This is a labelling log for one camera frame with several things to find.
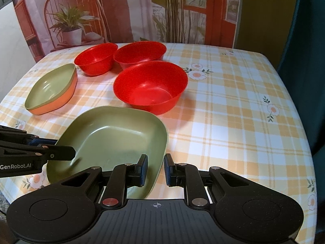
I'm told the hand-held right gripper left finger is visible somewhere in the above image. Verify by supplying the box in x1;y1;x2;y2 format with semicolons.
61;154;149;207

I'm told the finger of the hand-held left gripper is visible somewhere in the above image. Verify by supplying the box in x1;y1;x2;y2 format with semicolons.
0;125;58;146
0;142;77;161

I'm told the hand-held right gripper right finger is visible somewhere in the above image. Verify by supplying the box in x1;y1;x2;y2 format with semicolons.
165;154;250;208

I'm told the large green plate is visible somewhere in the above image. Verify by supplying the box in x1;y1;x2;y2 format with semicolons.
43;105;169;200

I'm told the small green plate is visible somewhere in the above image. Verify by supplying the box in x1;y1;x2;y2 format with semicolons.
24;63;77;110

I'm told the red bowl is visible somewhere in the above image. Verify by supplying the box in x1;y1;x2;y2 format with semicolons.
113;60;189;116
113;41;167;71
74;43;119;76

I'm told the yellow checked floral tablecloth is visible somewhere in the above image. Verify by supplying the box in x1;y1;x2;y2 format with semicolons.
0;41;318;244

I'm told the printed backdrop cloth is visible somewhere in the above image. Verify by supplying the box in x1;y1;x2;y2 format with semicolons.
11;0;242;63

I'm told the teal curtain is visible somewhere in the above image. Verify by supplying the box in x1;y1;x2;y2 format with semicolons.
276;0;325;159

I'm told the olive green panel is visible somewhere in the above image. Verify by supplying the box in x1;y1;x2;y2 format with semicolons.
233;0;298;65

